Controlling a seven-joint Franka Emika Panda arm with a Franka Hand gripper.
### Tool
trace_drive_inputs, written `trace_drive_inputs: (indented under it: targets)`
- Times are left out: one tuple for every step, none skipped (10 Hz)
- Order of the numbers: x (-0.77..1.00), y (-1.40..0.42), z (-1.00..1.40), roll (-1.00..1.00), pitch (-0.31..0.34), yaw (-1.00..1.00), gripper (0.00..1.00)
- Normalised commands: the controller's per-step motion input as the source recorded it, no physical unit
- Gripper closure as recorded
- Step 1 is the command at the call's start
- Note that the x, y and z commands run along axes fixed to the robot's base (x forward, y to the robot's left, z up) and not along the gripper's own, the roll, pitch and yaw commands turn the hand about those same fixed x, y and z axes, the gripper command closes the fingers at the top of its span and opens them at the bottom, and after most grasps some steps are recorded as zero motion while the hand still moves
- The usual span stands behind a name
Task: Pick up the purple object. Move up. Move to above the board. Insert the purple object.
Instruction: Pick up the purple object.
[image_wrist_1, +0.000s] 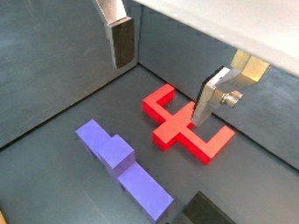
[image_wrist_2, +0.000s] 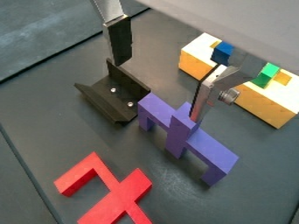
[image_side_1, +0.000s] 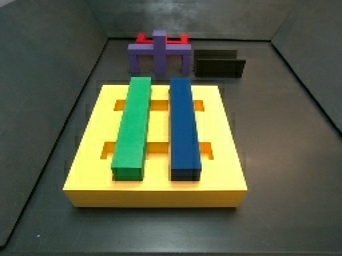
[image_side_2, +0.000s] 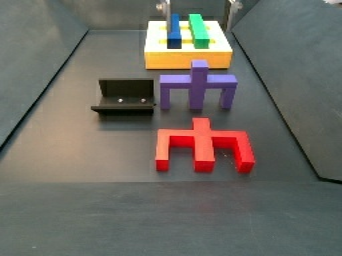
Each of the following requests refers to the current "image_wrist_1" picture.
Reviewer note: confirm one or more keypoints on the red E-shaped block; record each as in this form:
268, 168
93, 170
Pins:
174, 127

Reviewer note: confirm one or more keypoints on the black angle bracket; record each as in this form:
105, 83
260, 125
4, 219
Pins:
201, 211

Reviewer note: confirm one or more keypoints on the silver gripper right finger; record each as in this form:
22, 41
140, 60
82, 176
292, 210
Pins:
220, 88

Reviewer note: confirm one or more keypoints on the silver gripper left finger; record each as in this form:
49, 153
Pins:
120, 30

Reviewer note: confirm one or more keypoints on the purple E-shaped block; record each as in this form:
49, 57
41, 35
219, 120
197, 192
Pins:
116, 155

